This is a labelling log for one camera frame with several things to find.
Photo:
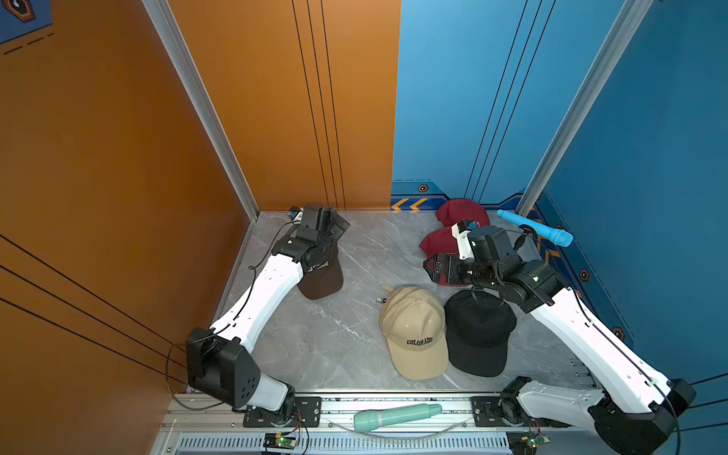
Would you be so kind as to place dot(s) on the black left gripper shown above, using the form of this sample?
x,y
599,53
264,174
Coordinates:
x,y
333,242

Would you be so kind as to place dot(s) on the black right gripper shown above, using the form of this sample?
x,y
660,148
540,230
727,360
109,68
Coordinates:
x,y
452,262

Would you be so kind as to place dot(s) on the maroon cap front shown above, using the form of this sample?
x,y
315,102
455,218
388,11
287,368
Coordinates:
x,y
438,242

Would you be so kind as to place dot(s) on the maroon cap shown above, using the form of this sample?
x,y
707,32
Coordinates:
x,y
438,242
456,210

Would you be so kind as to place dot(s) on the brown cap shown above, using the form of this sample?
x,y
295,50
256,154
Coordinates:
x,y
325,280

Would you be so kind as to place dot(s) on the maroon cap back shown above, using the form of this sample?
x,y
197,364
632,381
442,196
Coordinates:
x,y
456,210

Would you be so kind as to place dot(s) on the beige cap front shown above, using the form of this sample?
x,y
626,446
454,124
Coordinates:
x,y
413,322

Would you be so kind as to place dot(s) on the black cap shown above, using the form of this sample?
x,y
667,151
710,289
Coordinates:
x,y
479,326

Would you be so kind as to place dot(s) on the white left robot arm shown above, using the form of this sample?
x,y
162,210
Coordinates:
x,y
219,360

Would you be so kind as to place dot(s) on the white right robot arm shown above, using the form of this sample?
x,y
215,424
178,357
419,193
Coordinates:
x,y
634,408

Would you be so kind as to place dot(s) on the blue microphone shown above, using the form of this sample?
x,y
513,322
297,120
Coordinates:
x,y
558,237

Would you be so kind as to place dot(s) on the green microphone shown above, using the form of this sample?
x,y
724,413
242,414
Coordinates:
x,y
367,421

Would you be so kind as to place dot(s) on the circuit board right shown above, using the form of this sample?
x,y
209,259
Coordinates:
x,y
521,444

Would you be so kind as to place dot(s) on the green circuit board left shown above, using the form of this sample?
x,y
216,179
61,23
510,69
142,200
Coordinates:
x,y
279,442

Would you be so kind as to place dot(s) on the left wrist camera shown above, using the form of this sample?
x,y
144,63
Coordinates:
x,y
316,223

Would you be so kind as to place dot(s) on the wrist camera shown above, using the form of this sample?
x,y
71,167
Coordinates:
x,y
481,244
316,223

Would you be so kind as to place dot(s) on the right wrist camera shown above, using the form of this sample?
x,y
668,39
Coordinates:
x,y
481,244

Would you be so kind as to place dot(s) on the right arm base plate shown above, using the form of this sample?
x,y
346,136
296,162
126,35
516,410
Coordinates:
x,y
487,412

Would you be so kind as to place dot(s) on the aluminium front rail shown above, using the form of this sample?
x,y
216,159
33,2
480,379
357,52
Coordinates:
x,y
466,423

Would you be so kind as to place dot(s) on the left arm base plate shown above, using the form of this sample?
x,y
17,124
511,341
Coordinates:
x,y
307,410

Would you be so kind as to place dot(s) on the aluminium corner post left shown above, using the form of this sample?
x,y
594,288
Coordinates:
x,y
162,16

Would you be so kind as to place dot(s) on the aluminium corner post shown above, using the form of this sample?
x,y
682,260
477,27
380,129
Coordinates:
x,y
162,16
627,22

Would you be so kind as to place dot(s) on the aluminium corner post right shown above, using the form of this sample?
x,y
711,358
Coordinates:
x,y
627,22

